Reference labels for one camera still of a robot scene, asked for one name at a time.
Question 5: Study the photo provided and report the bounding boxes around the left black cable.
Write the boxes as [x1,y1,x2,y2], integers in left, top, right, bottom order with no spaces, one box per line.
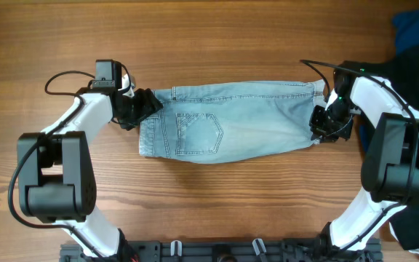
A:
[7,69,105,259]

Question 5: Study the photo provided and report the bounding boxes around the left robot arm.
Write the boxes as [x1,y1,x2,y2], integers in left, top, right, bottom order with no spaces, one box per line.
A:
[8,60,163,261]

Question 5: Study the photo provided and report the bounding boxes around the light blue denim shorts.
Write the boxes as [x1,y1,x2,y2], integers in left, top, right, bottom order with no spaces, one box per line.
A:
[139,80,325,164]

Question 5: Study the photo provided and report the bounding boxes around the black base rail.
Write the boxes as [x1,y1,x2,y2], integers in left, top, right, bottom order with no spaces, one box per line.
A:
[59,238,383,262]

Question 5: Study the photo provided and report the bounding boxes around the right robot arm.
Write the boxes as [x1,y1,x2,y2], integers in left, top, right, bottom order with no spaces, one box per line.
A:
[294,56,419,261]

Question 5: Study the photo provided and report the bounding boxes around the dark blue garment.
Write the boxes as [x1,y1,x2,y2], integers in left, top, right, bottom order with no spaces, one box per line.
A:
[358,3,419,154]

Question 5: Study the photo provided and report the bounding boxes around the black garment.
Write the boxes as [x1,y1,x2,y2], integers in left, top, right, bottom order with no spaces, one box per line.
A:
[349,62,419,250]

